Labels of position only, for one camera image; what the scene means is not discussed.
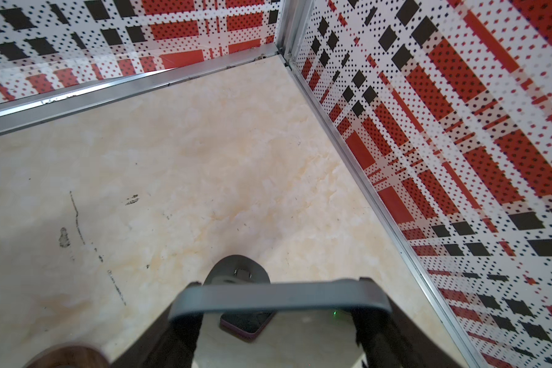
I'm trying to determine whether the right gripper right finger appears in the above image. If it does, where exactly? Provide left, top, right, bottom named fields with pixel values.
left=351, top=301, right=461, bottom=368

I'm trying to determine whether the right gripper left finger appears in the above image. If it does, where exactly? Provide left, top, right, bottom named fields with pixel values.
left=111, top=305, right=202, bottom=368

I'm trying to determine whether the black phone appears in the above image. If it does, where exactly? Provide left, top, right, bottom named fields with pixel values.
left=167, top=277, right=393, bottom=343

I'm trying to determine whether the brown base phone stand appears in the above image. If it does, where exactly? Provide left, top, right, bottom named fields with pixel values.
left=24, top=344, right=110, bottom=368

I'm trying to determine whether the far right phone stand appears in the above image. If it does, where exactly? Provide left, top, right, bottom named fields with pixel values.
left=203, top=255, right=271, bottom=286

